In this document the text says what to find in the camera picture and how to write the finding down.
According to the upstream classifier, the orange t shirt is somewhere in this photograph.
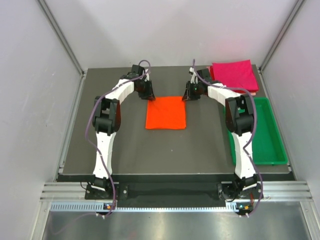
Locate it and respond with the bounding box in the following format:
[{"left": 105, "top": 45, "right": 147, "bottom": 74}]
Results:
[{"left": 145, "top": 96, "right": 187, "bottom": 130}]

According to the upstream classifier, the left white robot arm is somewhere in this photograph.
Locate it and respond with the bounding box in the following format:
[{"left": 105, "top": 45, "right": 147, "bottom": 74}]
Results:
[{"left": 91, "top": 64, "right": 156, "bottom": 199}]

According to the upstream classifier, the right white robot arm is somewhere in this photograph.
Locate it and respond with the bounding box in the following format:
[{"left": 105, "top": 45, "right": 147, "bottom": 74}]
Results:
[{"left": 182, "top": 67, "right": 258, "bottom": 199}]

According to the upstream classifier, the red folded t shirt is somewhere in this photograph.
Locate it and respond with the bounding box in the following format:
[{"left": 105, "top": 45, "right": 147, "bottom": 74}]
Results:
[{"left": 209, "top": 66, "right": 215, "bottom": 80}]

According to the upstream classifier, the magenta folded t shirt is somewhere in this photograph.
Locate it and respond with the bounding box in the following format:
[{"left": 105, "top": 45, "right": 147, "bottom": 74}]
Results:
[{"left": 211, "top": 59, "right": 259, "bottom": 92}]

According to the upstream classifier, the pink folded t shirt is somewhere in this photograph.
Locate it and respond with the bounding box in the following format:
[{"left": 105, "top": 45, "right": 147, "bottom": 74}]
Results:
[{"left": 206, "top": 66, "right": 257, "bottom": 96}]

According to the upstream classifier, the green plastic tray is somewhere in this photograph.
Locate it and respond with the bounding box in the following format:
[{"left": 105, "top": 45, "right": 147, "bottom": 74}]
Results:
[{"left": 224, "top": 97, "right": 288, "bottom": 166}]

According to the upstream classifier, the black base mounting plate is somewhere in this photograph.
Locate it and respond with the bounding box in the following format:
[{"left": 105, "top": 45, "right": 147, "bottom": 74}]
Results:
[{"left": 85, "top": 174, "right": 262, "bottom": 207}]

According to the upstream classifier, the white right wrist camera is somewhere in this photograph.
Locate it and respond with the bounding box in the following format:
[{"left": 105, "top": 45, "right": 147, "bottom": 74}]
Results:
[{"left": 189, "top": 67, "right": 199, "bottom": 84}]

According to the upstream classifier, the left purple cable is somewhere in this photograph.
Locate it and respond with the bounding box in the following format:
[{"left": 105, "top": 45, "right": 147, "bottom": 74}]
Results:
[{"left": 84, "top": 59, "right": 152, "bottom": 216}]

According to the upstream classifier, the purple cable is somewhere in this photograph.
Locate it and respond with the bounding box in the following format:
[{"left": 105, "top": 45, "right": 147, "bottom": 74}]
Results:
[
  {"left": 84, "top": 59, "right": 152, "bottom": 216},
  {"left": 191, "top": 58, "right": 265, "bottom": 216}
]

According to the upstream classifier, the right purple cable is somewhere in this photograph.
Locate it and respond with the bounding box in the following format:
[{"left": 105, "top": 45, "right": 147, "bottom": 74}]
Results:
[{"left": 191, "top": 58, "right": 265, "bottom": 216}]

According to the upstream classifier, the left aluminium frame post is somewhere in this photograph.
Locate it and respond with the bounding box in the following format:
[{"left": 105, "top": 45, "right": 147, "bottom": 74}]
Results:
[{"left": 36, "top": 0, "right": 85, "bottom": 76}]

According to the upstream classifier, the aluminium frame post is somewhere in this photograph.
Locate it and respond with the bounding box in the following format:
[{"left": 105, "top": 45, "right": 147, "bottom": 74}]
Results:
[
  {"left": 36, "top": 0, "right": 85, "bottom": 76},
  {"left": 258, "top": 0, "right": 306, "bottom": 73}
]

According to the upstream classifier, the grey slotted cable duct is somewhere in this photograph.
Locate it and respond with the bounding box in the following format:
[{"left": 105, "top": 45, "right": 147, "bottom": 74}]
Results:
[{"left": 50, "top": 201, "right": 249, "bottom": 213}]

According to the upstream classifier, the right aluminium frame post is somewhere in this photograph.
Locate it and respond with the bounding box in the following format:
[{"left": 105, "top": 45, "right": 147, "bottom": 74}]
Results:
[{"left": 258, "top": 0, "right": 306, "bottom": 73}]

